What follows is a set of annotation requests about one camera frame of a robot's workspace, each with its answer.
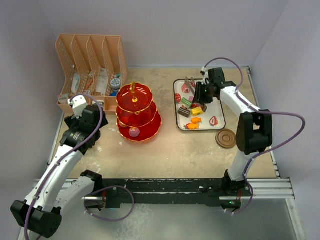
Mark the yellow cake slice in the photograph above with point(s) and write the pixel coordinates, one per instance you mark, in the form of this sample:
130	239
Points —
197	111

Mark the white blue tube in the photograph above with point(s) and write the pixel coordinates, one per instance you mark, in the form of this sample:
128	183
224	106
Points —
75	83

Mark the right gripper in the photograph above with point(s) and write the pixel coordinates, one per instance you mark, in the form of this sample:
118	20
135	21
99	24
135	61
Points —
197	99

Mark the chocolate cake slice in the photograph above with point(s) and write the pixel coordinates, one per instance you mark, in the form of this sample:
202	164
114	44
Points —
184	112

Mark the peach desk file organizer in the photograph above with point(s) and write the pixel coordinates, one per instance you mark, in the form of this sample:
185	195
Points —
98	59

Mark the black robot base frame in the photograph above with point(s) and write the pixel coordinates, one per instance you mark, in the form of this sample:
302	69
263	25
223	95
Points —
211	192

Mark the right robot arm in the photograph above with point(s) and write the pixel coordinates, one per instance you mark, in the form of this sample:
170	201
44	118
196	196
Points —
254	129

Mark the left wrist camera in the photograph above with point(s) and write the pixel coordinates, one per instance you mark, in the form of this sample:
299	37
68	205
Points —
78	104

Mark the upper orange fish pastry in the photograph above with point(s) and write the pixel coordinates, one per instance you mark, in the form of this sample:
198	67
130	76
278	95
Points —
196	120

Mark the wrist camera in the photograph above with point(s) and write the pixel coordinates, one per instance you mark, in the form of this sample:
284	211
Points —
205	76
78	104

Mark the orange fish pastry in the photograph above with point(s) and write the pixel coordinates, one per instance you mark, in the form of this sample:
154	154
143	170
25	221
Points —
192	126
196	120

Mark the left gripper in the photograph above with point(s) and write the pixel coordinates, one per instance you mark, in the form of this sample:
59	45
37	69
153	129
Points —
72	121

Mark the pink peach pastry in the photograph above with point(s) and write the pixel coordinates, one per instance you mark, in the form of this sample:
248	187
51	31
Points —
122	125

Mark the red three-tier cake stand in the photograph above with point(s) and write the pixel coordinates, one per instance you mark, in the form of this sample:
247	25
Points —
136	108

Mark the small carton box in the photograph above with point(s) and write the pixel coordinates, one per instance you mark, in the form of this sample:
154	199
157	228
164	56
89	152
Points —
63	99

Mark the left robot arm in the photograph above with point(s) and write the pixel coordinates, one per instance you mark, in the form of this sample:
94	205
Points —
41	212

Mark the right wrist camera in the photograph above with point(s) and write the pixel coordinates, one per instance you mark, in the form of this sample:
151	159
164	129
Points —
205	76

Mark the pink heart cake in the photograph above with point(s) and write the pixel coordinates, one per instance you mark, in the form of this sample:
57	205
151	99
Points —
185	89

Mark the left brown round coaster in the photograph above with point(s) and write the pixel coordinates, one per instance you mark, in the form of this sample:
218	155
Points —
226	138

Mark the lower orange fish pastry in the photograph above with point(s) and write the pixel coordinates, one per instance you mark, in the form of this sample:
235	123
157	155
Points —
192	126

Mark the green striped cake slice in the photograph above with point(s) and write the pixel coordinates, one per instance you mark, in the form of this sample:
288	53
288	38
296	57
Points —
187	103

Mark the white strawberry enamel tray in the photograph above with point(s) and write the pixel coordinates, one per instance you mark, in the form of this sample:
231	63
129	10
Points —
212	119

